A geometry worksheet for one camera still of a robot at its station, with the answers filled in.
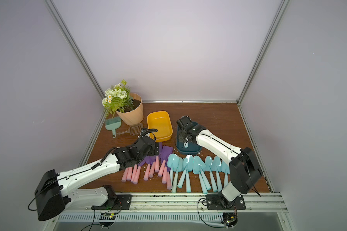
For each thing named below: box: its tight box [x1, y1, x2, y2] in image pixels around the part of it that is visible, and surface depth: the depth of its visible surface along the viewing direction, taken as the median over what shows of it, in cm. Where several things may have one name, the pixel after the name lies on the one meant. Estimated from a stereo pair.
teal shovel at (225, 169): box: [220, 160, 230, 188], surface depth 85 cm
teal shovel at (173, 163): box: [166, 153, 180, 189], surface depth 86 cm
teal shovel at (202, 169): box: [200, 163, 212, 191], surface depth 82 cm
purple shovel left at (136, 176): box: [133, 164, 142, 185], surface depth 81 cm
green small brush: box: [105, 116, 122, 139], surface depth 108 cm
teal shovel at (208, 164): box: [204, 155, 218, 193], surface depth 85 cm
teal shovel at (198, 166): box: [192, 155, 208, 195], surface depth 85 cm
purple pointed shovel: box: [143, 155, 154, 181], surface depth 80 cm
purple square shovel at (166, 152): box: [157, 145, 174, 177], surface depth 89 cm
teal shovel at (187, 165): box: [177, 154, 194, 189], surface depth 86 cm
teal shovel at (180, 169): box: [171, 157, 184, 194], surface depth 83 cm
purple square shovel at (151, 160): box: [145, 155, 157, 179], surface depth 83 cm
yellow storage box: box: [146, 110, 174, 142], surface depth 107 cm
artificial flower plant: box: [101, 79, 134, 118], surface depth 85 cm
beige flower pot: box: [115, 92, 144, 126], surface depth 97 cm
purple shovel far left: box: [121, 167, 130, 183], surface depth 81 cm
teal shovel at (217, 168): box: [213, 155, 223, 193], surface depth 85 cm
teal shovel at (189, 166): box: [185, 154, 194, 193], surface depth 85 cm
